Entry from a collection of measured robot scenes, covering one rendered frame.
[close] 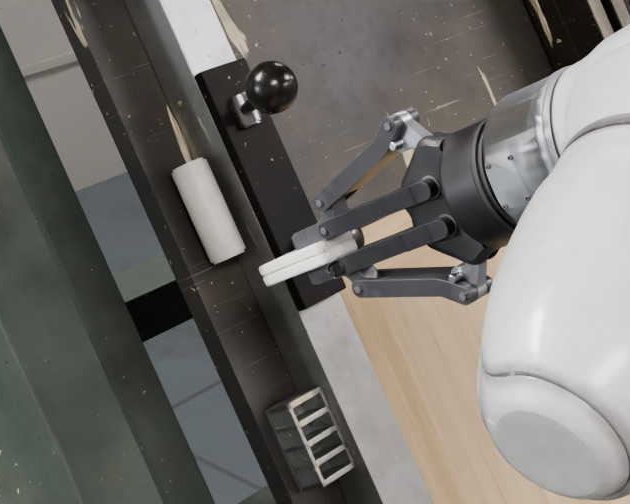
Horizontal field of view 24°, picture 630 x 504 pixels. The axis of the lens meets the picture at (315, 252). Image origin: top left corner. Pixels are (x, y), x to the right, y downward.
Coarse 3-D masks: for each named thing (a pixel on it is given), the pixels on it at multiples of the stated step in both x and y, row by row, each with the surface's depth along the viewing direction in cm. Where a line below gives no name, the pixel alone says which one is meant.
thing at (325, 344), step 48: (144, 0) 113; (192, 0) 114; (192, 48) 113; (192, 96) 113; (192, 144) 115; (240, 192) 113; (288, 336) 115; (336, 336) 115; (336, 384) 114; (384, 432) 116; (384, 480) 114
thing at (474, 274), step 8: (464, 264) 90; (480, 264) 89; (456, 272) 90; (464, 272) 90; (472, 272) 89; (480, 272) 89; (448, 280) 90; (456, 280) 90; (464, 280) 90; (472, 280) 90; (480, 280) 90; (480, 288) 90; (480, 296) 90
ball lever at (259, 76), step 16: (272, 64) 102; (256, 80) 102; (272, 80) 102; (288, 80) 102; (240, 96) 112; (256, 96) 102; (272, 96) 102; (288, 96) 102; (240, 112) 112; (256, 112) 113; (272, 112) 103
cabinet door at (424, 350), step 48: (384, 336) 121; (432, 336) 125; (480, 336) 129; (384, 384) 120; (432, 384) 124; (432, 432) 122; (480, 432) 126; (432, 480) 121; (480, 480) 125; (528, 480) 129
